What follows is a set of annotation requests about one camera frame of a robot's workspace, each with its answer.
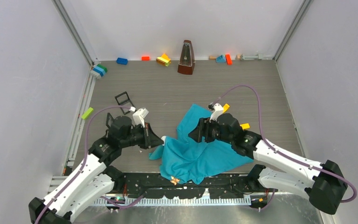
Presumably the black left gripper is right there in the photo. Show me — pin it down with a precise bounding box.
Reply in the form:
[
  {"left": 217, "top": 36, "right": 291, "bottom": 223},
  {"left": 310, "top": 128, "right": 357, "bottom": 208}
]
[{"left": 120, "top": 122, "right": 163, "bottom": 149}]

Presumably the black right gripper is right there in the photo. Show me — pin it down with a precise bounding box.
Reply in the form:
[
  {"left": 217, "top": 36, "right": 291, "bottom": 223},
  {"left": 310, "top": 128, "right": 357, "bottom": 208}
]
[{"left": 188, "top": 116, "right": 234, "bottom": 144}]

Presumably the white round brooch backing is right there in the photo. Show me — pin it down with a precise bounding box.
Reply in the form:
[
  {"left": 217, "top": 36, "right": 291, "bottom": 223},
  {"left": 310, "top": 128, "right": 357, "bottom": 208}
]
[{"left": 161, "top": 136, "right": 166, "bottom": 146}]

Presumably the turquoise t-shirt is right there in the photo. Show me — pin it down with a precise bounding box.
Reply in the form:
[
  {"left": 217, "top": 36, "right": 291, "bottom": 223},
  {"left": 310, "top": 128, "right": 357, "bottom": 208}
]
[{"left": 149, "top": 104, "right": 253, "bottom": 184}]

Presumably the orange copper brooch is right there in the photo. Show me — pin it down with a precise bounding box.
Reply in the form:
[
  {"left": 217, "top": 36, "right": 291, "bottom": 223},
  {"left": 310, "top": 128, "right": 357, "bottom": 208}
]
[{"left": 170, "top": 176, "right": 180, "bottom": 185}]

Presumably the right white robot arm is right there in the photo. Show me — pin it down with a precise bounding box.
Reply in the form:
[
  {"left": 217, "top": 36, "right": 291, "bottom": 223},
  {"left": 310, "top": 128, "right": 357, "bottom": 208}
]
[{"left": 188, "top": 113, "right": 348, "bottom": 215}]

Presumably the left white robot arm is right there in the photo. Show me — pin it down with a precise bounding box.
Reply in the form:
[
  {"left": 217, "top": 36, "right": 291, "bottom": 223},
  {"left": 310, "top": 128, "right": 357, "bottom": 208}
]
[{"left": 28, "top": 113, "right": 164, "bottom": 224}]

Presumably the open black box blue brooch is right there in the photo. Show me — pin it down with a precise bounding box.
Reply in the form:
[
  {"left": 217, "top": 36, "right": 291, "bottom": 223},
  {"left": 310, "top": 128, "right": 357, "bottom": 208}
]
[{"left": 105, "top": 113, "right": 114, "bottom": 129}]

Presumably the orange yellow small block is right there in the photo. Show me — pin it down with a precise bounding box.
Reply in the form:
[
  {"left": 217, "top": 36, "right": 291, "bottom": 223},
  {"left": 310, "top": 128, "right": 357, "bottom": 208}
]
[{"left": 223, "top": 104, "right": 230, "bottom": 113}]

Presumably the yellow rectangular block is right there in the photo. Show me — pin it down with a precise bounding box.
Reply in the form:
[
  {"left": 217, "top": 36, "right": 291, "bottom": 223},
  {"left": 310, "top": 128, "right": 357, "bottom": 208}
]
[{"left": 240, "top": 123, "right": 250, "bottom": 130}]

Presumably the open black empty box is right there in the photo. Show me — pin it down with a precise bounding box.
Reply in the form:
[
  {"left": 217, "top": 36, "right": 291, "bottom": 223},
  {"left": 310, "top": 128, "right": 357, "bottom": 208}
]
[{"left": 115, "top": 91, "right": 135, "bottom": 115}]

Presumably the brown wooden metronome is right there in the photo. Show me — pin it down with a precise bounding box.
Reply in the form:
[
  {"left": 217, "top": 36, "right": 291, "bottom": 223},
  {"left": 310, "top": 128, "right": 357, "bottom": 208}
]
[{"left": 177, "top": 40, "right": 195, "bottom": 75}]

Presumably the lime green block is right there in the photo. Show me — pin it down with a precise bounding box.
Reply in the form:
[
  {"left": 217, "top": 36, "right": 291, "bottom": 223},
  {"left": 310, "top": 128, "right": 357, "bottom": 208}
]
[{"left": 81, "top": 107, "right": 94, "bottom": 120}]

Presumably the blue triangular block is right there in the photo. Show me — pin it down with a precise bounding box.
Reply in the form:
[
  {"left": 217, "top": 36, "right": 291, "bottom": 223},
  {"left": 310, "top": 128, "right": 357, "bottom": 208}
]
[{"left": 215, "top": 55, "right": 226, "bottom": 63}]

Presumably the orange red upright block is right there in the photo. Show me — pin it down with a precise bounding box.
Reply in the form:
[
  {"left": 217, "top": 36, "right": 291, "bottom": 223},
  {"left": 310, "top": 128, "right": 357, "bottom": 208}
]
[{"left": 225, "top": 54, "right": 233, "bottom": 65}]

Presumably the yellow green block stack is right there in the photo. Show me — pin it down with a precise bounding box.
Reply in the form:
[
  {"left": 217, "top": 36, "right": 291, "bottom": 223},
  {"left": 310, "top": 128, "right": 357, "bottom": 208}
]
[{"left": 156, "top": 53, "right": 171, "bottom": 67}]

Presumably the small red block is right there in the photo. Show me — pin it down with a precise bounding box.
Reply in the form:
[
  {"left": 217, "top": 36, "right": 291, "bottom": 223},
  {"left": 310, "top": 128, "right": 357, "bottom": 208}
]
[{"left": 141, "top": 56, "right": 150, "bottom": 61}]

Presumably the grey metal clamp piece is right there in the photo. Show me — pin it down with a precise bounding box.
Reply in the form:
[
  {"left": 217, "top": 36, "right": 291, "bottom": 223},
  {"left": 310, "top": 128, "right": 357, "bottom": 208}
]
[{"left": 240, "top": 54, "right": 264, "bottom": 61}]

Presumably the blue toy brick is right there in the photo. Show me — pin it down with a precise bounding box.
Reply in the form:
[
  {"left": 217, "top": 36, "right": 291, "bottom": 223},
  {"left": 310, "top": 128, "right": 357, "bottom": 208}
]
[{"left": 116, "top": 57, "right": 128, "bottom": 65}]

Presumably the blue green white block stack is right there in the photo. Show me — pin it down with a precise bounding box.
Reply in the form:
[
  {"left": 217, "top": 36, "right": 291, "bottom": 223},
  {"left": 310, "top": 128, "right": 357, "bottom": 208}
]
[{"left": 90, "top": 64, "right": 108, "bottom": 79}]

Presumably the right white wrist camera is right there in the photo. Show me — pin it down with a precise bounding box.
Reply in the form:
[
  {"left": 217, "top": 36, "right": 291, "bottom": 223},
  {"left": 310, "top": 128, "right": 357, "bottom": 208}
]
[{"left": 208, "top": 103, "right": 224, "bottom": 121}]

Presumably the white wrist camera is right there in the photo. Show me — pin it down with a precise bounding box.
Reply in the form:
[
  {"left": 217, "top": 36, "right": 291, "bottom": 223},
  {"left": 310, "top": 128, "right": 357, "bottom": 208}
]
[
  {"left": 129, "top": 106, "right": 149, "bottom": 128},
  {"left": 208, "top": 103, "right": 224, "bottom": 121}
]

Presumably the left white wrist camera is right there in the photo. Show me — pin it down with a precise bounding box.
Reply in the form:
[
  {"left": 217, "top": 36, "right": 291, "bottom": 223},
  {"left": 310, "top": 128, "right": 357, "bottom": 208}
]
[{"left": 129, "top": 106, "right": 149, "bottom": 128}]

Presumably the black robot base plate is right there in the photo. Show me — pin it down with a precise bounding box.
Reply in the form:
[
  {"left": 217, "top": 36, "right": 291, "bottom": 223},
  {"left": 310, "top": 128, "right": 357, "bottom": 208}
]
[{"left": 104, "top": 165, "right": 278, "bottom": 211}]

